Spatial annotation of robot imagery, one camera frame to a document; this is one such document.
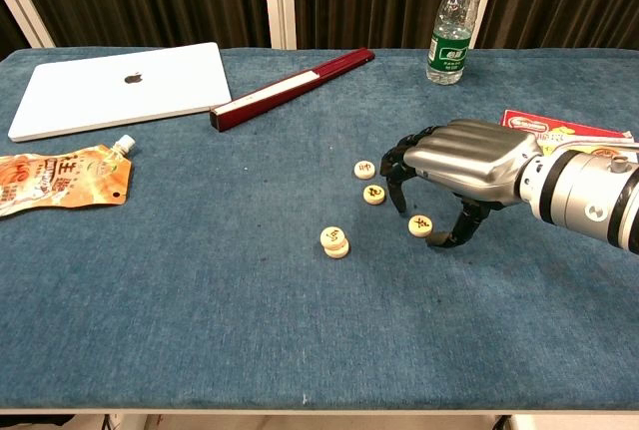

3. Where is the orange spouted drink pouch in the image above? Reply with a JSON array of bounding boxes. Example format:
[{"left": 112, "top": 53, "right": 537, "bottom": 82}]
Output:
[{"left": 0, "top": 134, "right": 138, "bottom": 218}]

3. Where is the silver closed laptop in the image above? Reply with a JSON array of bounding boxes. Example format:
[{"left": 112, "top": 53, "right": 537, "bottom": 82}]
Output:
[{"left": 7, "top": 41, "right": 234, "bottom": 144}]

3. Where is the clear plastic water bottle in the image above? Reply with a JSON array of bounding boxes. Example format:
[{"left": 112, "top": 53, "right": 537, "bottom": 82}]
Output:
[{"left": 425, "top": 0, "right": 483, "bottom": 86}]

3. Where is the yellow red snack box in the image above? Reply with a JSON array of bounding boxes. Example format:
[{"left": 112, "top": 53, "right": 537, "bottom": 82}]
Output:
[{"left": 500, "top": 109, "right": 639, "bottom": 157}]

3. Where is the dark red folded fan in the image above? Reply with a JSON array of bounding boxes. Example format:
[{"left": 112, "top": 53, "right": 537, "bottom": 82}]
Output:
[{"left": 209, "top": 47, "right": 376, "bottom": 134}]

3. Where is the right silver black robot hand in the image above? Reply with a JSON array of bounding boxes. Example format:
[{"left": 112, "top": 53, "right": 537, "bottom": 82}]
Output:
[{"left": 379, "top": 119, "right": 544, "bottom": 250}]

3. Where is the blue table cloth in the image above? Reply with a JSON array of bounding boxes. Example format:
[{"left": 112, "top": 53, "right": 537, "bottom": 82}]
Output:
[{"left": 0, "top": 47, "right": 639, "bottom": 414}]

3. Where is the wooden chess piece black character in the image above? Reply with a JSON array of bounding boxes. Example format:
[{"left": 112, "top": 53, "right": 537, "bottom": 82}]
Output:
[
  {"left": 362, "top": 184, "right": 387, "bottom": 207},
  {"left": 407, "top": 215, "right": 435, "bottom": 238}
]

